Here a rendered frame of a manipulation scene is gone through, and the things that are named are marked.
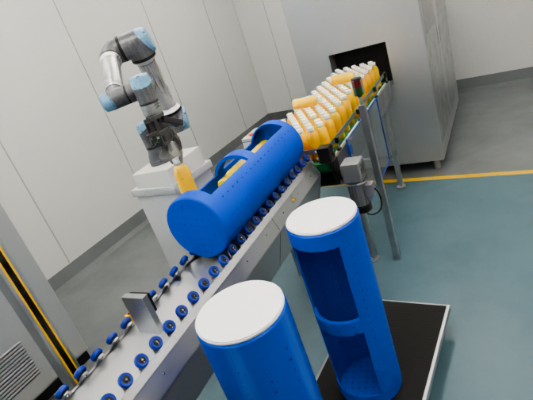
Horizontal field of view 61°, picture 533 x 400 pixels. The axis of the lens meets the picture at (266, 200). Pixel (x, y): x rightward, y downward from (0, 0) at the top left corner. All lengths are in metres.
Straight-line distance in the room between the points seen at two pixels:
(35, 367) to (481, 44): 5.68
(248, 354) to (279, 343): 0.09
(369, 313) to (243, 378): 0.68
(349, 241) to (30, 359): 2.24
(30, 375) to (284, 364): 2.18
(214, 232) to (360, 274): 0.58
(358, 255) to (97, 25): 4.28
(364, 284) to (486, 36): 4.93
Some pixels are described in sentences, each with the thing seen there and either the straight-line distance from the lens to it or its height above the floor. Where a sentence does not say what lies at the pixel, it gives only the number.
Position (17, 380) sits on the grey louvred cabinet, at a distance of 3.27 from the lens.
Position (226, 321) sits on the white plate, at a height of 1.04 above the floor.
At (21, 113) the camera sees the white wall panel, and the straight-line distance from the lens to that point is 4.69.
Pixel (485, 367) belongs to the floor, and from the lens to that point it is 2.48.
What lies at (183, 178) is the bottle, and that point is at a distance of 1.85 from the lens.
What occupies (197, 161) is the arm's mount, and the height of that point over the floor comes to 1.18.
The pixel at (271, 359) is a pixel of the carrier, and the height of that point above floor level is 0.94.
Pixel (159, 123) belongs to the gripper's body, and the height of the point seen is 1.52.
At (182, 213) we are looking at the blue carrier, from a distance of 1.84.
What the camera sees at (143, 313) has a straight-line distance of 1.62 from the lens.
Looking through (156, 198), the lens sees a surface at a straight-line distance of 2.39.
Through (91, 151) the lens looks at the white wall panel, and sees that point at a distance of 5.02.
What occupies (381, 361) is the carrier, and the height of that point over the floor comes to 0.37.
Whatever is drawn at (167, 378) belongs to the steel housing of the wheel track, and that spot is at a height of 0.86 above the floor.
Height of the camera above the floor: 1.81
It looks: 23 degrees down
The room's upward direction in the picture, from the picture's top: 19 degrees counter-clockwise
